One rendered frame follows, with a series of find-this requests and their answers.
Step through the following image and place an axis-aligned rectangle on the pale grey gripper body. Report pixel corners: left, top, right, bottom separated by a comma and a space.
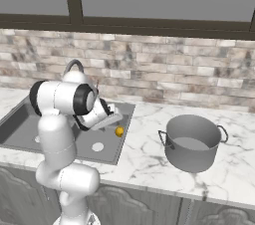
91, 112, 124, 131

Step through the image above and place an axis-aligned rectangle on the yellow lemon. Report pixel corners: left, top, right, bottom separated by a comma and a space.
115, 125, 126, 138

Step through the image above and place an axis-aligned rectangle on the grey steel sink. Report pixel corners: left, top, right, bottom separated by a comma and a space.
0, 94, 136, 166

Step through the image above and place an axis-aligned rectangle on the grey steel pot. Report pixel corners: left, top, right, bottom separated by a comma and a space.
157, 113, 230, 174

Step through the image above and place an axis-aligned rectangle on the grey curved tap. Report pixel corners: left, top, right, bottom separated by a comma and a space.
63, 58, 86, 78

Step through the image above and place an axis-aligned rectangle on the grey cupboard door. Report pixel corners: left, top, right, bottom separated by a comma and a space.
190, 198, 255, 225
0, 164, 64, 225
85, 183, 183, 225

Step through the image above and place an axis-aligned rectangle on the dark brown window frame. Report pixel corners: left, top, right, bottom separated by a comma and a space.
0, 0, 255, 42

